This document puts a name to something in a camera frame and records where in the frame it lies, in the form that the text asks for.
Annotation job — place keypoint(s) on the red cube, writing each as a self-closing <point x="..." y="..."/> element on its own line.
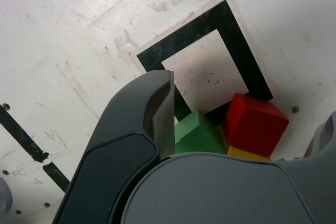
<point x="252" y="127"/>

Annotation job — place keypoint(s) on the green cube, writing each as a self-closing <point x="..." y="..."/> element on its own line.
<point x="197" y="134"/>

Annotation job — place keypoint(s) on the black tape strip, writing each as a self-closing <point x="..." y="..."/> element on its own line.
<point x="23" y="137"/>

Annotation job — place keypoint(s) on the black tape square outline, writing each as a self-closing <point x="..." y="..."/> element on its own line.
<point x="183" y="37"/>

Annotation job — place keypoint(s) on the yellow cube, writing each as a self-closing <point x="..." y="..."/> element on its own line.
<point x="244" y="154"/>

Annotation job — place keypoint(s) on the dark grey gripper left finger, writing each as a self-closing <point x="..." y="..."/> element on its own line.
<point x="113" y="161"/>

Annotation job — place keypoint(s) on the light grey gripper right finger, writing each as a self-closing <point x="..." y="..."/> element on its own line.
<point x="223" y="195"/>

